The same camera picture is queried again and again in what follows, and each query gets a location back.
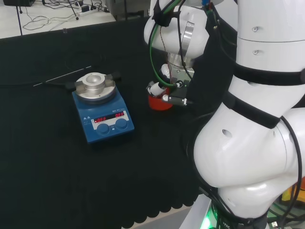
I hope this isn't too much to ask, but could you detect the blue-base heater with steel block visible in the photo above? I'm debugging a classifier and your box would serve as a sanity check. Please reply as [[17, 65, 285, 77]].
[[64, 71, 135, 145]]

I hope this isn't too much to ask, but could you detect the thick black power cable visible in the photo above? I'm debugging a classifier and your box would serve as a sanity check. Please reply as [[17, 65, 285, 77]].
[[0, 80, 72, 88]]

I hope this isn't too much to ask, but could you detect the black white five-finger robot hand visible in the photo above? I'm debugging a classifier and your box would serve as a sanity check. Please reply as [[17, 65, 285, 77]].
[[145, 68, 192, 98]]

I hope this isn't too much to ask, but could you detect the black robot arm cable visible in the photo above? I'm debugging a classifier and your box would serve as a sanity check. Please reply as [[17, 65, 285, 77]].
[[279, 115, 302, 223]]

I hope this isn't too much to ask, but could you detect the black bench cloth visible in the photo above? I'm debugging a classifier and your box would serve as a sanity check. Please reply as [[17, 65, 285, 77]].
[[0, 16, 239, 229]]

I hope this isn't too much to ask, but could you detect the red round flask holder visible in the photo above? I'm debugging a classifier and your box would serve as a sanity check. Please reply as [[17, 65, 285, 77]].
[[147, 87, 174, 112]]

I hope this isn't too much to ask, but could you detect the black tripod leg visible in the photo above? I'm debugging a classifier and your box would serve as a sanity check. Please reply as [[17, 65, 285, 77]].
[[16, 0, 23, 36]]

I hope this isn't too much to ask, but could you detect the white power strip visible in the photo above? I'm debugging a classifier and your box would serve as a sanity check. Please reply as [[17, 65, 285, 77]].
[[78, 4, 99, 17]]

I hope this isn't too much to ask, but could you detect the green robot arm cable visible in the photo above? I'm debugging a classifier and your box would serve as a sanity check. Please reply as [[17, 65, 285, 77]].
[[148, 0, 182, 88]]

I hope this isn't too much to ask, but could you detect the thin steel probe rod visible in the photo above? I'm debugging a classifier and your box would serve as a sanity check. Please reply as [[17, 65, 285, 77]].
[[33, 65, 92, 87]]

